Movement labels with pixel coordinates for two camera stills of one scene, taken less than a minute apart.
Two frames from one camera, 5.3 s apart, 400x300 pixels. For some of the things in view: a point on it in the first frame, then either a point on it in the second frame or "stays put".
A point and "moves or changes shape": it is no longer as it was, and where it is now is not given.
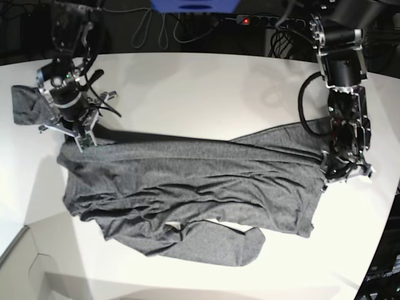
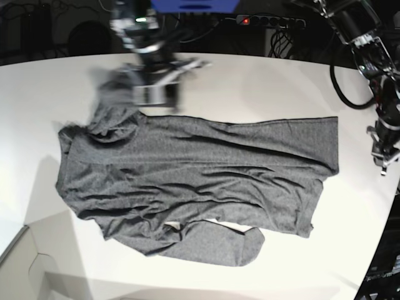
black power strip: (265, 20) stays put
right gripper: (341, 169) -> (385, 145)
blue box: (194, 6) stays put
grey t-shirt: (202, 202) moves or changes shape
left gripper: (75, 112) -> (157, 69)
